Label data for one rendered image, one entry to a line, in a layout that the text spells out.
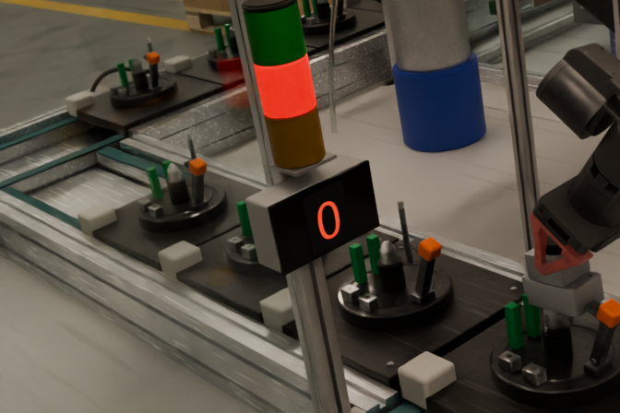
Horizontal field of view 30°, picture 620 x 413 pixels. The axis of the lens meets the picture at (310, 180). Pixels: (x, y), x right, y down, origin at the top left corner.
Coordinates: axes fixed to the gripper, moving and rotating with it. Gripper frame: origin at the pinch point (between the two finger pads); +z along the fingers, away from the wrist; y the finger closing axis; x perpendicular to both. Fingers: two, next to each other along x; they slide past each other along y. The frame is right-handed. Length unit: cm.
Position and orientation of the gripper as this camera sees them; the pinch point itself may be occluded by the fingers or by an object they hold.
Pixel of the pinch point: (558, 255)
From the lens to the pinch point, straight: 117.7
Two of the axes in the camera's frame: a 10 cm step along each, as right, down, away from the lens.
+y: -7.6, 3.7, -5.4
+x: 6.1, 7.0, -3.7
